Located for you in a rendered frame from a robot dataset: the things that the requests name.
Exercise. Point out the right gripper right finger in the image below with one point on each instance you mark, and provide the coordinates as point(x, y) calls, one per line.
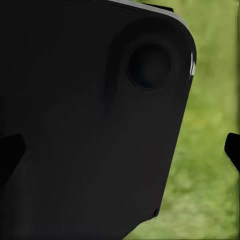
point(232, 148)

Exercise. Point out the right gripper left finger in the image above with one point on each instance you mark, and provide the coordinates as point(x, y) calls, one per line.
point(12, 149)

